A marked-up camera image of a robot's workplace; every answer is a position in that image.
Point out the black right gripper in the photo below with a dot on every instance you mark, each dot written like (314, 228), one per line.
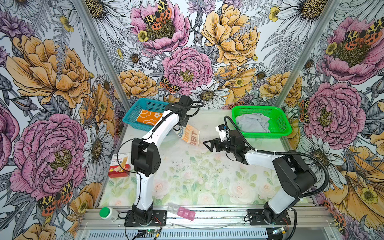
(214, 142)

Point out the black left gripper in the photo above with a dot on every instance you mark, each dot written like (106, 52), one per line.
(183, 123)

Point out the blue beige patterned towel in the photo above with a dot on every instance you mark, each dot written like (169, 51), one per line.
(190, 135)

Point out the orange white lion towel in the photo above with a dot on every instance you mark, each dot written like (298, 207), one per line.
(148, 117)

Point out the grey towel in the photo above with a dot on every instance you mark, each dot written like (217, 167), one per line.
(253, 123)

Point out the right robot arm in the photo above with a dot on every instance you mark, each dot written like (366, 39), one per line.
(294, 175)

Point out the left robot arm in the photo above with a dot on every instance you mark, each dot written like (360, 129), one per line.
(146, 159)

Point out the green plastic basket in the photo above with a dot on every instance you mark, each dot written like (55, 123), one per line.
(279, 125)

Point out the teal plastic basket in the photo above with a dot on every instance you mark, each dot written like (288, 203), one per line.
(143, 104)

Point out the pink clear pill organizer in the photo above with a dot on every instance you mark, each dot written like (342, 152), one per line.
(181, 211)

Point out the red bandage box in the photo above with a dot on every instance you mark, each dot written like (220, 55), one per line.
(120, 166)

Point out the white bottle green cap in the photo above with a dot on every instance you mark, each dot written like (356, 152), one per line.
(108, 213)

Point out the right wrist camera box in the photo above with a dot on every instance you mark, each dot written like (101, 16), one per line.
(223, 132)

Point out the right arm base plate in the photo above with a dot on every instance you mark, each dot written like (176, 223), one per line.
(261, 217)

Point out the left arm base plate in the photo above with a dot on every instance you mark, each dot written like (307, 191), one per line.
(150, 218)

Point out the aluminium frame post left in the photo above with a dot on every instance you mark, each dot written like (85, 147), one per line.
(97, 41)

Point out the aluminium frame post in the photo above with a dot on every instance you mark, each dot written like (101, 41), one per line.
(97, 41)
(313, 38)

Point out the aluminium frame post right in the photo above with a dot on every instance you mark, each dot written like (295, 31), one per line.
(313, 38)

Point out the aluminium front rail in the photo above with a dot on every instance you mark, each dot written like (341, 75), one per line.
(216, 223)

